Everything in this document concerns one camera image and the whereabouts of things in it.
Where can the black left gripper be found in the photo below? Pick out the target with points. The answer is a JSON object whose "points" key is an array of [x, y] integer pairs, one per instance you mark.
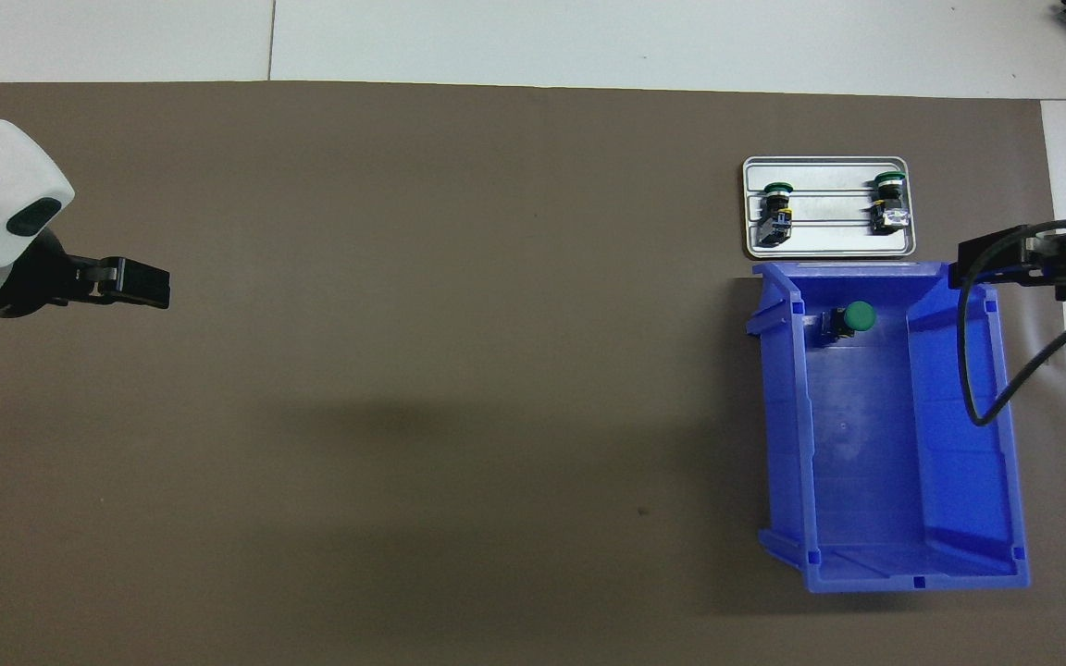
{"points": [[29, 282]]}

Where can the green push button switch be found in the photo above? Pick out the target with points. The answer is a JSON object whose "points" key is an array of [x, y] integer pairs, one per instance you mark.
{"points": [[859, 317], [776, 217], [889, 208]]}

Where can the silver metal tray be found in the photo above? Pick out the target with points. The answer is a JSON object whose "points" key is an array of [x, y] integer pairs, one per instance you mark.
{"points": [[829, 217]]}

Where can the blue plastic storage bin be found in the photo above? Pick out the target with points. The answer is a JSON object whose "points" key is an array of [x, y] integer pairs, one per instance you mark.
{"points": [[875, 462]]}

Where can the brown table mat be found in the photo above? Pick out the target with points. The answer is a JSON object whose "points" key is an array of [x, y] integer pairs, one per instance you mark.
{"points": [[403, 416]]}

